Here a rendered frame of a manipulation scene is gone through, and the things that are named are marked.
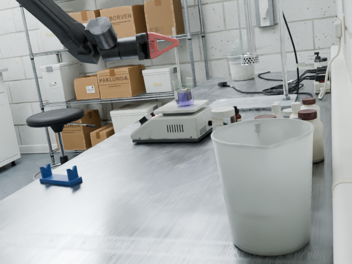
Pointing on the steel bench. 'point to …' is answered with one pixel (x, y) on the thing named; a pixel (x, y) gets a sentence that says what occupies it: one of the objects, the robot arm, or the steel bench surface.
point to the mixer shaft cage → (248, 59)
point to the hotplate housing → (175, 127)
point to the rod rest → (47, 177)
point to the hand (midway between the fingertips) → (175, 42)
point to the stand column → (283, 51)
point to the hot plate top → (171, 108)
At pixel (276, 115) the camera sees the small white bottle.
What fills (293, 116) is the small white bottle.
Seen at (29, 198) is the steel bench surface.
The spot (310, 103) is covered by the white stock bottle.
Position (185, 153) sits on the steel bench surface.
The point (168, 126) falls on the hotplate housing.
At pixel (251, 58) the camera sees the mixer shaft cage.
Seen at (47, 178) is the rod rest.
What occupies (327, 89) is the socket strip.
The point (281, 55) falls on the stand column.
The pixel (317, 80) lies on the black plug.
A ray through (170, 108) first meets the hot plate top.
